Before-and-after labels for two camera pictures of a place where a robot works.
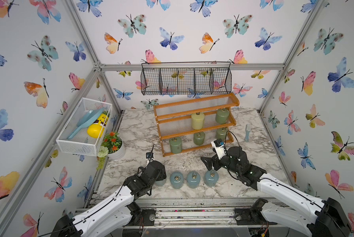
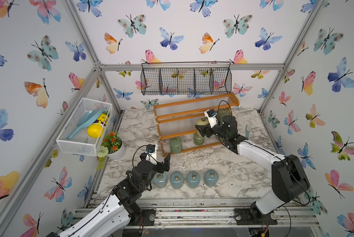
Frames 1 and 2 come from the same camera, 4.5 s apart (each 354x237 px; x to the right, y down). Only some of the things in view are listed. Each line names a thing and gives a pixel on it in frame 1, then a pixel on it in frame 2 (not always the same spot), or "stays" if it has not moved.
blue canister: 160,182 stays
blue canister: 176,178 stays
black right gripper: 215,159 to 203,131
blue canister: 193,178 stays
